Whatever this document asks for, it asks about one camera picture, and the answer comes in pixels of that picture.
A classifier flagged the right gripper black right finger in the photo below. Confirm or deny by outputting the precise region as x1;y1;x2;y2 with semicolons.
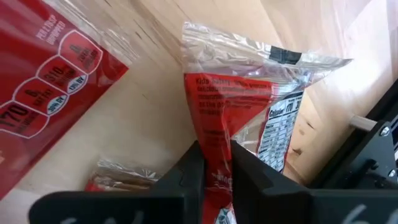
230;139;398;224

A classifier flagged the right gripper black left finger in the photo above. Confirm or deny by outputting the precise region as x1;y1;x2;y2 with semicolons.
29;139;206;224

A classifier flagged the red popcorn bag clear wrapper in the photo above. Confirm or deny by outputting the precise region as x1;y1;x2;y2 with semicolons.
0;0;139;200
181;21;354;224
84;157;161;192

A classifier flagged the tan cylindrical peg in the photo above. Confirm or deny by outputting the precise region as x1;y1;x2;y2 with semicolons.
348;114;377;132

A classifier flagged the black aluminium table frame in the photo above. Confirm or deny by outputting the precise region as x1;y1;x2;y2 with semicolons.
310;79;398;190

